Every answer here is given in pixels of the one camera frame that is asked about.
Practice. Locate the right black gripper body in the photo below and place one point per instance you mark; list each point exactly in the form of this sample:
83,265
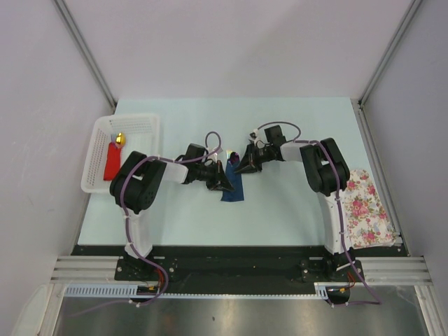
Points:
262,155

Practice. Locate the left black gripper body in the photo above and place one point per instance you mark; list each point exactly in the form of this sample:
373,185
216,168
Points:
206,173

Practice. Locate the purple metal spoon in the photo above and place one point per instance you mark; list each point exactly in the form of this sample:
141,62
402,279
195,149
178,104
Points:
234,159

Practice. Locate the dark blue paper napkin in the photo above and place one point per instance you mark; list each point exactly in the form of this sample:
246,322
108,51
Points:
237,195

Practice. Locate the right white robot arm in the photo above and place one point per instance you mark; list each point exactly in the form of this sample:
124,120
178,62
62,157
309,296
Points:
325,168

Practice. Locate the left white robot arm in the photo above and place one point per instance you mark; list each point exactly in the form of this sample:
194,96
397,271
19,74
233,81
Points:
137,182

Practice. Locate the red rolled napkin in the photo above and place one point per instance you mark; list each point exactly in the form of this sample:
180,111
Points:
113,162

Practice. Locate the gold metal spoon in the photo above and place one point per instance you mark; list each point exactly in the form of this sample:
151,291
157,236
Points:
120,140

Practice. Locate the floral plastic tray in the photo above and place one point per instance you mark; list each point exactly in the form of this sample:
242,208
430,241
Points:
367,222

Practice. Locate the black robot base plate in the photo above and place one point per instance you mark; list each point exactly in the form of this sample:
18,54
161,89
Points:
237,270

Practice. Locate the white slotted cable duct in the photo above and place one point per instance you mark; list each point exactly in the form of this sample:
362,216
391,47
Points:
100,290

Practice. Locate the aluminium frame rail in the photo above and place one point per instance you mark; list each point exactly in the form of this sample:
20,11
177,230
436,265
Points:
382,271

